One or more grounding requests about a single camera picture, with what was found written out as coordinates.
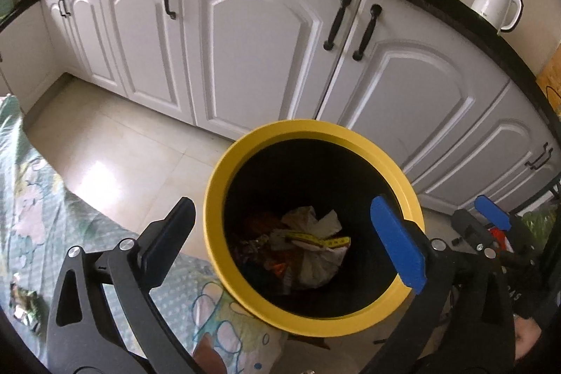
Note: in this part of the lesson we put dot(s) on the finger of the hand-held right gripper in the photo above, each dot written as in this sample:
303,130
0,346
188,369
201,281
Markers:
493,212
469,229

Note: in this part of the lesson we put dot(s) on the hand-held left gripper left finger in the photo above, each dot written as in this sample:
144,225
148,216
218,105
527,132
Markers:
168,238

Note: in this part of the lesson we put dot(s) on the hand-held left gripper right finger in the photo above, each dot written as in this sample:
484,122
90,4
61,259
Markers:
399,242

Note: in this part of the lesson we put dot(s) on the yellow trash bin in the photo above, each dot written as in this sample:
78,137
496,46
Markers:
214,225

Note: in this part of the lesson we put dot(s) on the white orange printed plastic bag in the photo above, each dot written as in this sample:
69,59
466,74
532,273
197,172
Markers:
315,266

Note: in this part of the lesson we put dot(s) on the person's right forearm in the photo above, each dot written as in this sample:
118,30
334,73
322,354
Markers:
528,336

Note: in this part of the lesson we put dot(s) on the red packet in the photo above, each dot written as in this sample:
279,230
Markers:
499,238

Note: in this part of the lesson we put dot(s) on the clear plastic bag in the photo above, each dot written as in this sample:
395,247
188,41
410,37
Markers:
541,220

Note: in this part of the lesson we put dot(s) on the yellow measuring tape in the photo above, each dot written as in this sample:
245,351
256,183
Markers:
324,242

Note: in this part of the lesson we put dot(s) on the orange snack wrapper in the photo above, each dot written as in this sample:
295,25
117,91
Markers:
280,266

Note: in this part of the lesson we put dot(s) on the printed blanket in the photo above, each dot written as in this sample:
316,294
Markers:
44,203

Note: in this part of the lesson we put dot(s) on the yellow board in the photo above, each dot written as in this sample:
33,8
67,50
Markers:
551,87

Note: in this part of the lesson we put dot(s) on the wide white cabinet door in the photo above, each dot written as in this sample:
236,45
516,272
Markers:
416,93

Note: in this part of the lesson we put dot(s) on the green foil wrapper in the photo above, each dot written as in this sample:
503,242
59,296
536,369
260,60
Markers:
26,301

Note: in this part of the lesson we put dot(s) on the narrow white cabinet door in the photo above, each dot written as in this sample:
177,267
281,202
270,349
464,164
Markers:
87,41
136,41

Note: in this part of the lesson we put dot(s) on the white electric kettle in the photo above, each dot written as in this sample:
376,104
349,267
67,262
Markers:
493,1

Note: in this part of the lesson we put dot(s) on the white side cabinet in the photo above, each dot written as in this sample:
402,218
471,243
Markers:
22,63

